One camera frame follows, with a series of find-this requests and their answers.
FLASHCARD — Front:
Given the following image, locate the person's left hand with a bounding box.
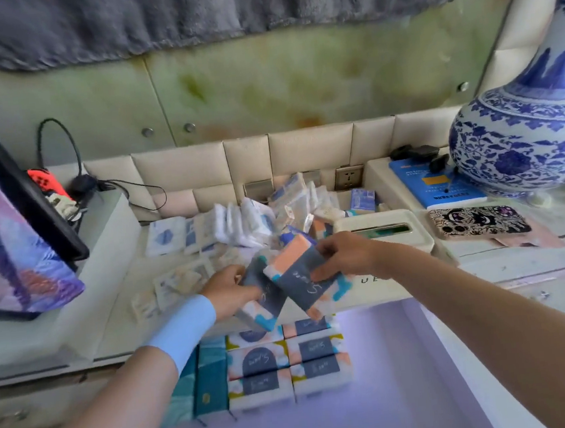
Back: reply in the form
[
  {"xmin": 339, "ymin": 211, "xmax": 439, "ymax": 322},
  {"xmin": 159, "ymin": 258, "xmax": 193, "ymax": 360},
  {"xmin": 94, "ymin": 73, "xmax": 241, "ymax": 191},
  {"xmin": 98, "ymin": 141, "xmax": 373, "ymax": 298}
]
[{"xmin": 198, "ymin": 262, "xmax": 265, "ymax": 325}]

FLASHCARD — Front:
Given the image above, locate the person's right hand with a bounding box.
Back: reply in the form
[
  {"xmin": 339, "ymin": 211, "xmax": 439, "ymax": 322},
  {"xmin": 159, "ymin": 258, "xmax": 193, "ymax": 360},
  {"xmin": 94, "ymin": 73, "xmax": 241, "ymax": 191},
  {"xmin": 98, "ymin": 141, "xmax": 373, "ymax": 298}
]
[{"xmin": 307, "ymin": 227, "xmax": 397, "ymax": 288}]

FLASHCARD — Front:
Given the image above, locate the navy teal tissue packet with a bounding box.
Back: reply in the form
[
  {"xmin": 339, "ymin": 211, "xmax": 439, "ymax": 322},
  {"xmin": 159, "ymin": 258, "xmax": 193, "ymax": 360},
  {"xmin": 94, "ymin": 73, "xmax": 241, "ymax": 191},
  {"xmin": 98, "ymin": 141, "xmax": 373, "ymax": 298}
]
[{"xmin": 229, "ymin": 251, "xmax": 293, "ymax": 336}]

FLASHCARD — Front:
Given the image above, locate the navy orange tissue packet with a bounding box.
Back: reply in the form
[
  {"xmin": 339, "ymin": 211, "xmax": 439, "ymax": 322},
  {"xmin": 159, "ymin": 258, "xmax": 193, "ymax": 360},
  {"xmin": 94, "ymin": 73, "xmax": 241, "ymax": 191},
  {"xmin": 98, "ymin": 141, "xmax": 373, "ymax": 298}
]
[{"xmin": 259, "ymin": 229, "xmax": 357, "ymax": 325}]

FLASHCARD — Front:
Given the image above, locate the person's right forearm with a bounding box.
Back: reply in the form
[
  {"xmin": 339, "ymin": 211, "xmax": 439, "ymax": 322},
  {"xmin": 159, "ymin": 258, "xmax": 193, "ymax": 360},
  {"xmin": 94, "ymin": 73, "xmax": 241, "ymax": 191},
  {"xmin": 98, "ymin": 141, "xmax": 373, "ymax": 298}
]
[{"xmin": 374, "ymin": 224, "xmax": 565, "ymax": 428}]

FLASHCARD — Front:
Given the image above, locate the person's left forearm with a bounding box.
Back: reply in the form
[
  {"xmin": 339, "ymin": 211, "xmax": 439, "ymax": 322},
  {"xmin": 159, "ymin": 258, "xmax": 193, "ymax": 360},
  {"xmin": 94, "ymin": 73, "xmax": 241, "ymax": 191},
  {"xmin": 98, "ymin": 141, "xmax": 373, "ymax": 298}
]
[{"xmin": 0, "ymin": 293, "xmax": 229, "ymax": 428}]

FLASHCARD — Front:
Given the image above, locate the pile of white tissue packets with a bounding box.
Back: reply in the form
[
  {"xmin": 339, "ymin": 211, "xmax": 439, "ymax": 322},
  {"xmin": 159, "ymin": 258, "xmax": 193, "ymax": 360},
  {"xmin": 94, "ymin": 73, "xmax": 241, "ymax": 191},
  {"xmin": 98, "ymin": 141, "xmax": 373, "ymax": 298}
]
[{"xmin": 119, "ymin": 167, "xmax": 359, "ymax": 324}]

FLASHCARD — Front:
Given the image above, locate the white tissue box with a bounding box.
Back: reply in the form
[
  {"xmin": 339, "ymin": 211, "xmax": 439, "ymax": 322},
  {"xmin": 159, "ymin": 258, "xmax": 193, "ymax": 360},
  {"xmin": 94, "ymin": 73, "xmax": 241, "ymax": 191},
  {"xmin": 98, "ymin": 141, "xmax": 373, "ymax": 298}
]
[{"xmin": 331, "ymin": 205, "xmax": 437, "ymax": 265}]

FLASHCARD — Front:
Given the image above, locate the stack of patterned tissue packets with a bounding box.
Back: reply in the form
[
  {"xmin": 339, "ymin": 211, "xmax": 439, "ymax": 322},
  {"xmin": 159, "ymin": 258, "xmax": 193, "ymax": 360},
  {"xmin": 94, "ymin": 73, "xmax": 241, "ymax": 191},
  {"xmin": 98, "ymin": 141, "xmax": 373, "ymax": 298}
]
[{"xmin": 221, "ymin": 314, "xmax": 357, "ymax": 413}]

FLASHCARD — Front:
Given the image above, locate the light blue wristband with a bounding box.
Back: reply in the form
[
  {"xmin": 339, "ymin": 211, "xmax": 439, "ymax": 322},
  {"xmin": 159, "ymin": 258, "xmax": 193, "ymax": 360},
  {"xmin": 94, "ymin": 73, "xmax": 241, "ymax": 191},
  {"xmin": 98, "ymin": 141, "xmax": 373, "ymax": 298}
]
[{"xmin": 140, "ymin": 293, "xmax": 223, "ymax": 379}]

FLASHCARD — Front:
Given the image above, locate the small blue packet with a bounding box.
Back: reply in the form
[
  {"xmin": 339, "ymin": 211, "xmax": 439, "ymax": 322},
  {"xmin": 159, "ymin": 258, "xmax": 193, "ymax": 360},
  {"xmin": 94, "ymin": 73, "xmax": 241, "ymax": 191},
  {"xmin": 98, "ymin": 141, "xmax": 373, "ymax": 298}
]
[{"xmin": 347, "ymin": 186, "xmax": 379, "ymax": 216}]

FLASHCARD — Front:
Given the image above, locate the metal socket plate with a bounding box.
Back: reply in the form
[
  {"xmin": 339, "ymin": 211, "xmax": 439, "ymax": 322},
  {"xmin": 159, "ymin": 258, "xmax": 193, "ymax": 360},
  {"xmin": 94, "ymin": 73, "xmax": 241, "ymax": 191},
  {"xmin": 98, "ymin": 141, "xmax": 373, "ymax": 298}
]
[{"xmin": 243, "ymin": 178, "xmax": 276, "ymax": 205}]

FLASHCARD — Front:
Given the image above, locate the white drawer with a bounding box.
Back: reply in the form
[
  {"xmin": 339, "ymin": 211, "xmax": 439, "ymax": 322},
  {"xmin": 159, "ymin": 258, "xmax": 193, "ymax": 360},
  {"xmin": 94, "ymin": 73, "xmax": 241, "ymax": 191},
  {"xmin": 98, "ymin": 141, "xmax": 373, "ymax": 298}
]
[{"xmin": 132, "ymin": 291, "xmax": 499, "ymax": 428}]

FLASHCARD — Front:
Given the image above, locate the blue book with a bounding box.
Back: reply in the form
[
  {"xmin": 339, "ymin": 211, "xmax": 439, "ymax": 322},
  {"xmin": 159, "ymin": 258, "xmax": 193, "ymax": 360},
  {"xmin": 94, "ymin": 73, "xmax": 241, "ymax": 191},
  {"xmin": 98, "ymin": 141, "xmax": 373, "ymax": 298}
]
[{"xmin": 389, "ymin": 150, "xmax": 488, "ymax": 213}]

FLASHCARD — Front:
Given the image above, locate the black small case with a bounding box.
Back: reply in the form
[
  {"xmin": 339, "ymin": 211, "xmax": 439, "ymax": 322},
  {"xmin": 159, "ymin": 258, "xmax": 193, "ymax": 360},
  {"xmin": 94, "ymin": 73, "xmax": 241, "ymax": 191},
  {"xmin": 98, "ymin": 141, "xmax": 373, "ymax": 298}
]
[{"xmin": 389, "ymin": 140, "xmax": 452, "ymax": 178}]

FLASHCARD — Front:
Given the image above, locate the black white patterned phone case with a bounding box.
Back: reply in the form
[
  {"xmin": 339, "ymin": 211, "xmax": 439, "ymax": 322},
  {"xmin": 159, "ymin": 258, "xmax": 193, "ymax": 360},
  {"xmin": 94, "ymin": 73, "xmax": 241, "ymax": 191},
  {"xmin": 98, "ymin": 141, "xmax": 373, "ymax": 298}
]
[{"xmin": 427, "ymin": 199, "xmax": 533, "ymax": 244}]

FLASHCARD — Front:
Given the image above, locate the black power adapter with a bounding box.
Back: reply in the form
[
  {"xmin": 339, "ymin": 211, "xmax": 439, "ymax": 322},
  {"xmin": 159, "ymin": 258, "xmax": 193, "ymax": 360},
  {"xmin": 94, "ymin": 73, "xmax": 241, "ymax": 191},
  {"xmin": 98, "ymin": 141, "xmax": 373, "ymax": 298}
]
[{"xmin": 68, "ymin": 172, "xmax": 101, "ymax": 200}]

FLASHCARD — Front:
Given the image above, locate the pink paper sheet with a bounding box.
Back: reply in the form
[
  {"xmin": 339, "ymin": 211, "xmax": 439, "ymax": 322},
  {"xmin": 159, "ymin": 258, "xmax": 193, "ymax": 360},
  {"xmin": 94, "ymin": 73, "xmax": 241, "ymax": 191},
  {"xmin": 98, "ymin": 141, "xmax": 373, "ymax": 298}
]
[{"xmin": 490, "ymin": 216, "xmax": 565, "ymax": 256}]

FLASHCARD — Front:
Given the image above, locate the small white ornament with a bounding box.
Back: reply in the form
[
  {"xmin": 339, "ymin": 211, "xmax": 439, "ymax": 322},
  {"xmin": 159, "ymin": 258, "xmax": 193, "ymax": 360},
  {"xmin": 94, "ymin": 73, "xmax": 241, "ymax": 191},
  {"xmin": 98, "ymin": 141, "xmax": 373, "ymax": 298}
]
[{"xmin": 528, "ymin": 189, "xmax": 555, "ymax": 210}]

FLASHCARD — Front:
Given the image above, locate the red game controller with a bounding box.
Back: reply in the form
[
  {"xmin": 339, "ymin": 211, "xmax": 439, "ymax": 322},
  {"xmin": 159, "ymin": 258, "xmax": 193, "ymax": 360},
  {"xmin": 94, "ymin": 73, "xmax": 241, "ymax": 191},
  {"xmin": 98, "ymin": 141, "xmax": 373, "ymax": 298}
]
[{"xmin": 26, "ymin": 165, "xmax": 73, "ymax": 204}]

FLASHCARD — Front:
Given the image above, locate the blue and white porcelain vase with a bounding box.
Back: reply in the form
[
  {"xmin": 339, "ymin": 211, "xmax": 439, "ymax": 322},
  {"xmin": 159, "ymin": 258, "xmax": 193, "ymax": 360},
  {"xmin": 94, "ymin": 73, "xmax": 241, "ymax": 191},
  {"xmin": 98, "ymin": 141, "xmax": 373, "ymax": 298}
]
[{"xmin": 434, "ymin": 0, "xmax": 565, "ymax": 204}]

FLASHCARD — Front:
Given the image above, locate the black framed colourful monitor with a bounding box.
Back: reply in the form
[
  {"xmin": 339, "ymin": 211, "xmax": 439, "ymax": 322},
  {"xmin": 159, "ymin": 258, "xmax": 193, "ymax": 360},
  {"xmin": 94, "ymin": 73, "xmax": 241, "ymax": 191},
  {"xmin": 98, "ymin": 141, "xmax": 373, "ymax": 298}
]
[{"xmin": 0, "ymin": 68, "xmax": 96, "ymax": 324}]

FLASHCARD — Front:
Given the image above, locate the grey hanging towel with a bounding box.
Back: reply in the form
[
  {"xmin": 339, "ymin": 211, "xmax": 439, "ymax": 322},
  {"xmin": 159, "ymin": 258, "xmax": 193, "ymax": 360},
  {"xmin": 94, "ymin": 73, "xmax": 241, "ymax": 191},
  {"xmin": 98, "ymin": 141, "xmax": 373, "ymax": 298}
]
[{"xmin": 0, "ymin": 0, "xmax": 476, "ymax": 76}]

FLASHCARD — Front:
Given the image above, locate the wall power socket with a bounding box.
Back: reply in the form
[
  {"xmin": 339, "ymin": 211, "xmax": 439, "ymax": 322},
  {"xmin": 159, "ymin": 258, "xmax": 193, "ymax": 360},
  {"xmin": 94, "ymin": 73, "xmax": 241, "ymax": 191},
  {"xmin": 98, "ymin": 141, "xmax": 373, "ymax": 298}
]
[{"xmin": 332, "ymin": 163, "xmax": 367, "ymax": 192}]

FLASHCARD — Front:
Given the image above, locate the black cable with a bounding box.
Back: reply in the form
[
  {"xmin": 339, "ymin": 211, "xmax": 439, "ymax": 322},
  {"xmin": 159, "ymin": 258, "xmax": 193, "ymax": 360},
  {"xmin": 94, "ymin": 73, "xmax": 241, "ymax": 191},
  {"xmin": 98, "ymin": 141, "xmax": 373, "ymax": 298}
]
[{"xmin": 32, "ymin": 107, "xmax": 169, "ymax": 223}]

